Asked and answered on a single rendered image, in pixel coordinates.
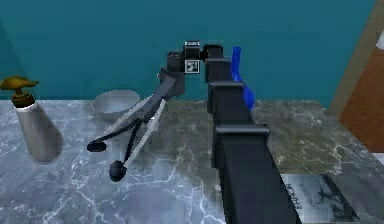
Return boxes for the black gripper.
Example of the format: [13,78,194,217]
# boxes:
[86,50,186,183]

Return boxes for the white bowl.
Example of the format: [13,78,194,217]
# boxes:
[91,89,142,123]

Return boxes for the grey bottle with gold pump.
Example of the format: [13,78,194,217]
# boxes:
[0,75,64,164]

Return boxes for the blue bottle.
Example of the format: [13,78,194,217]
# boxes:
[230,46,256,112]

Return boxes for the brown wooden door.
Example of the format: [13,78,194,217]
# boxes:
[328,0,384,154]

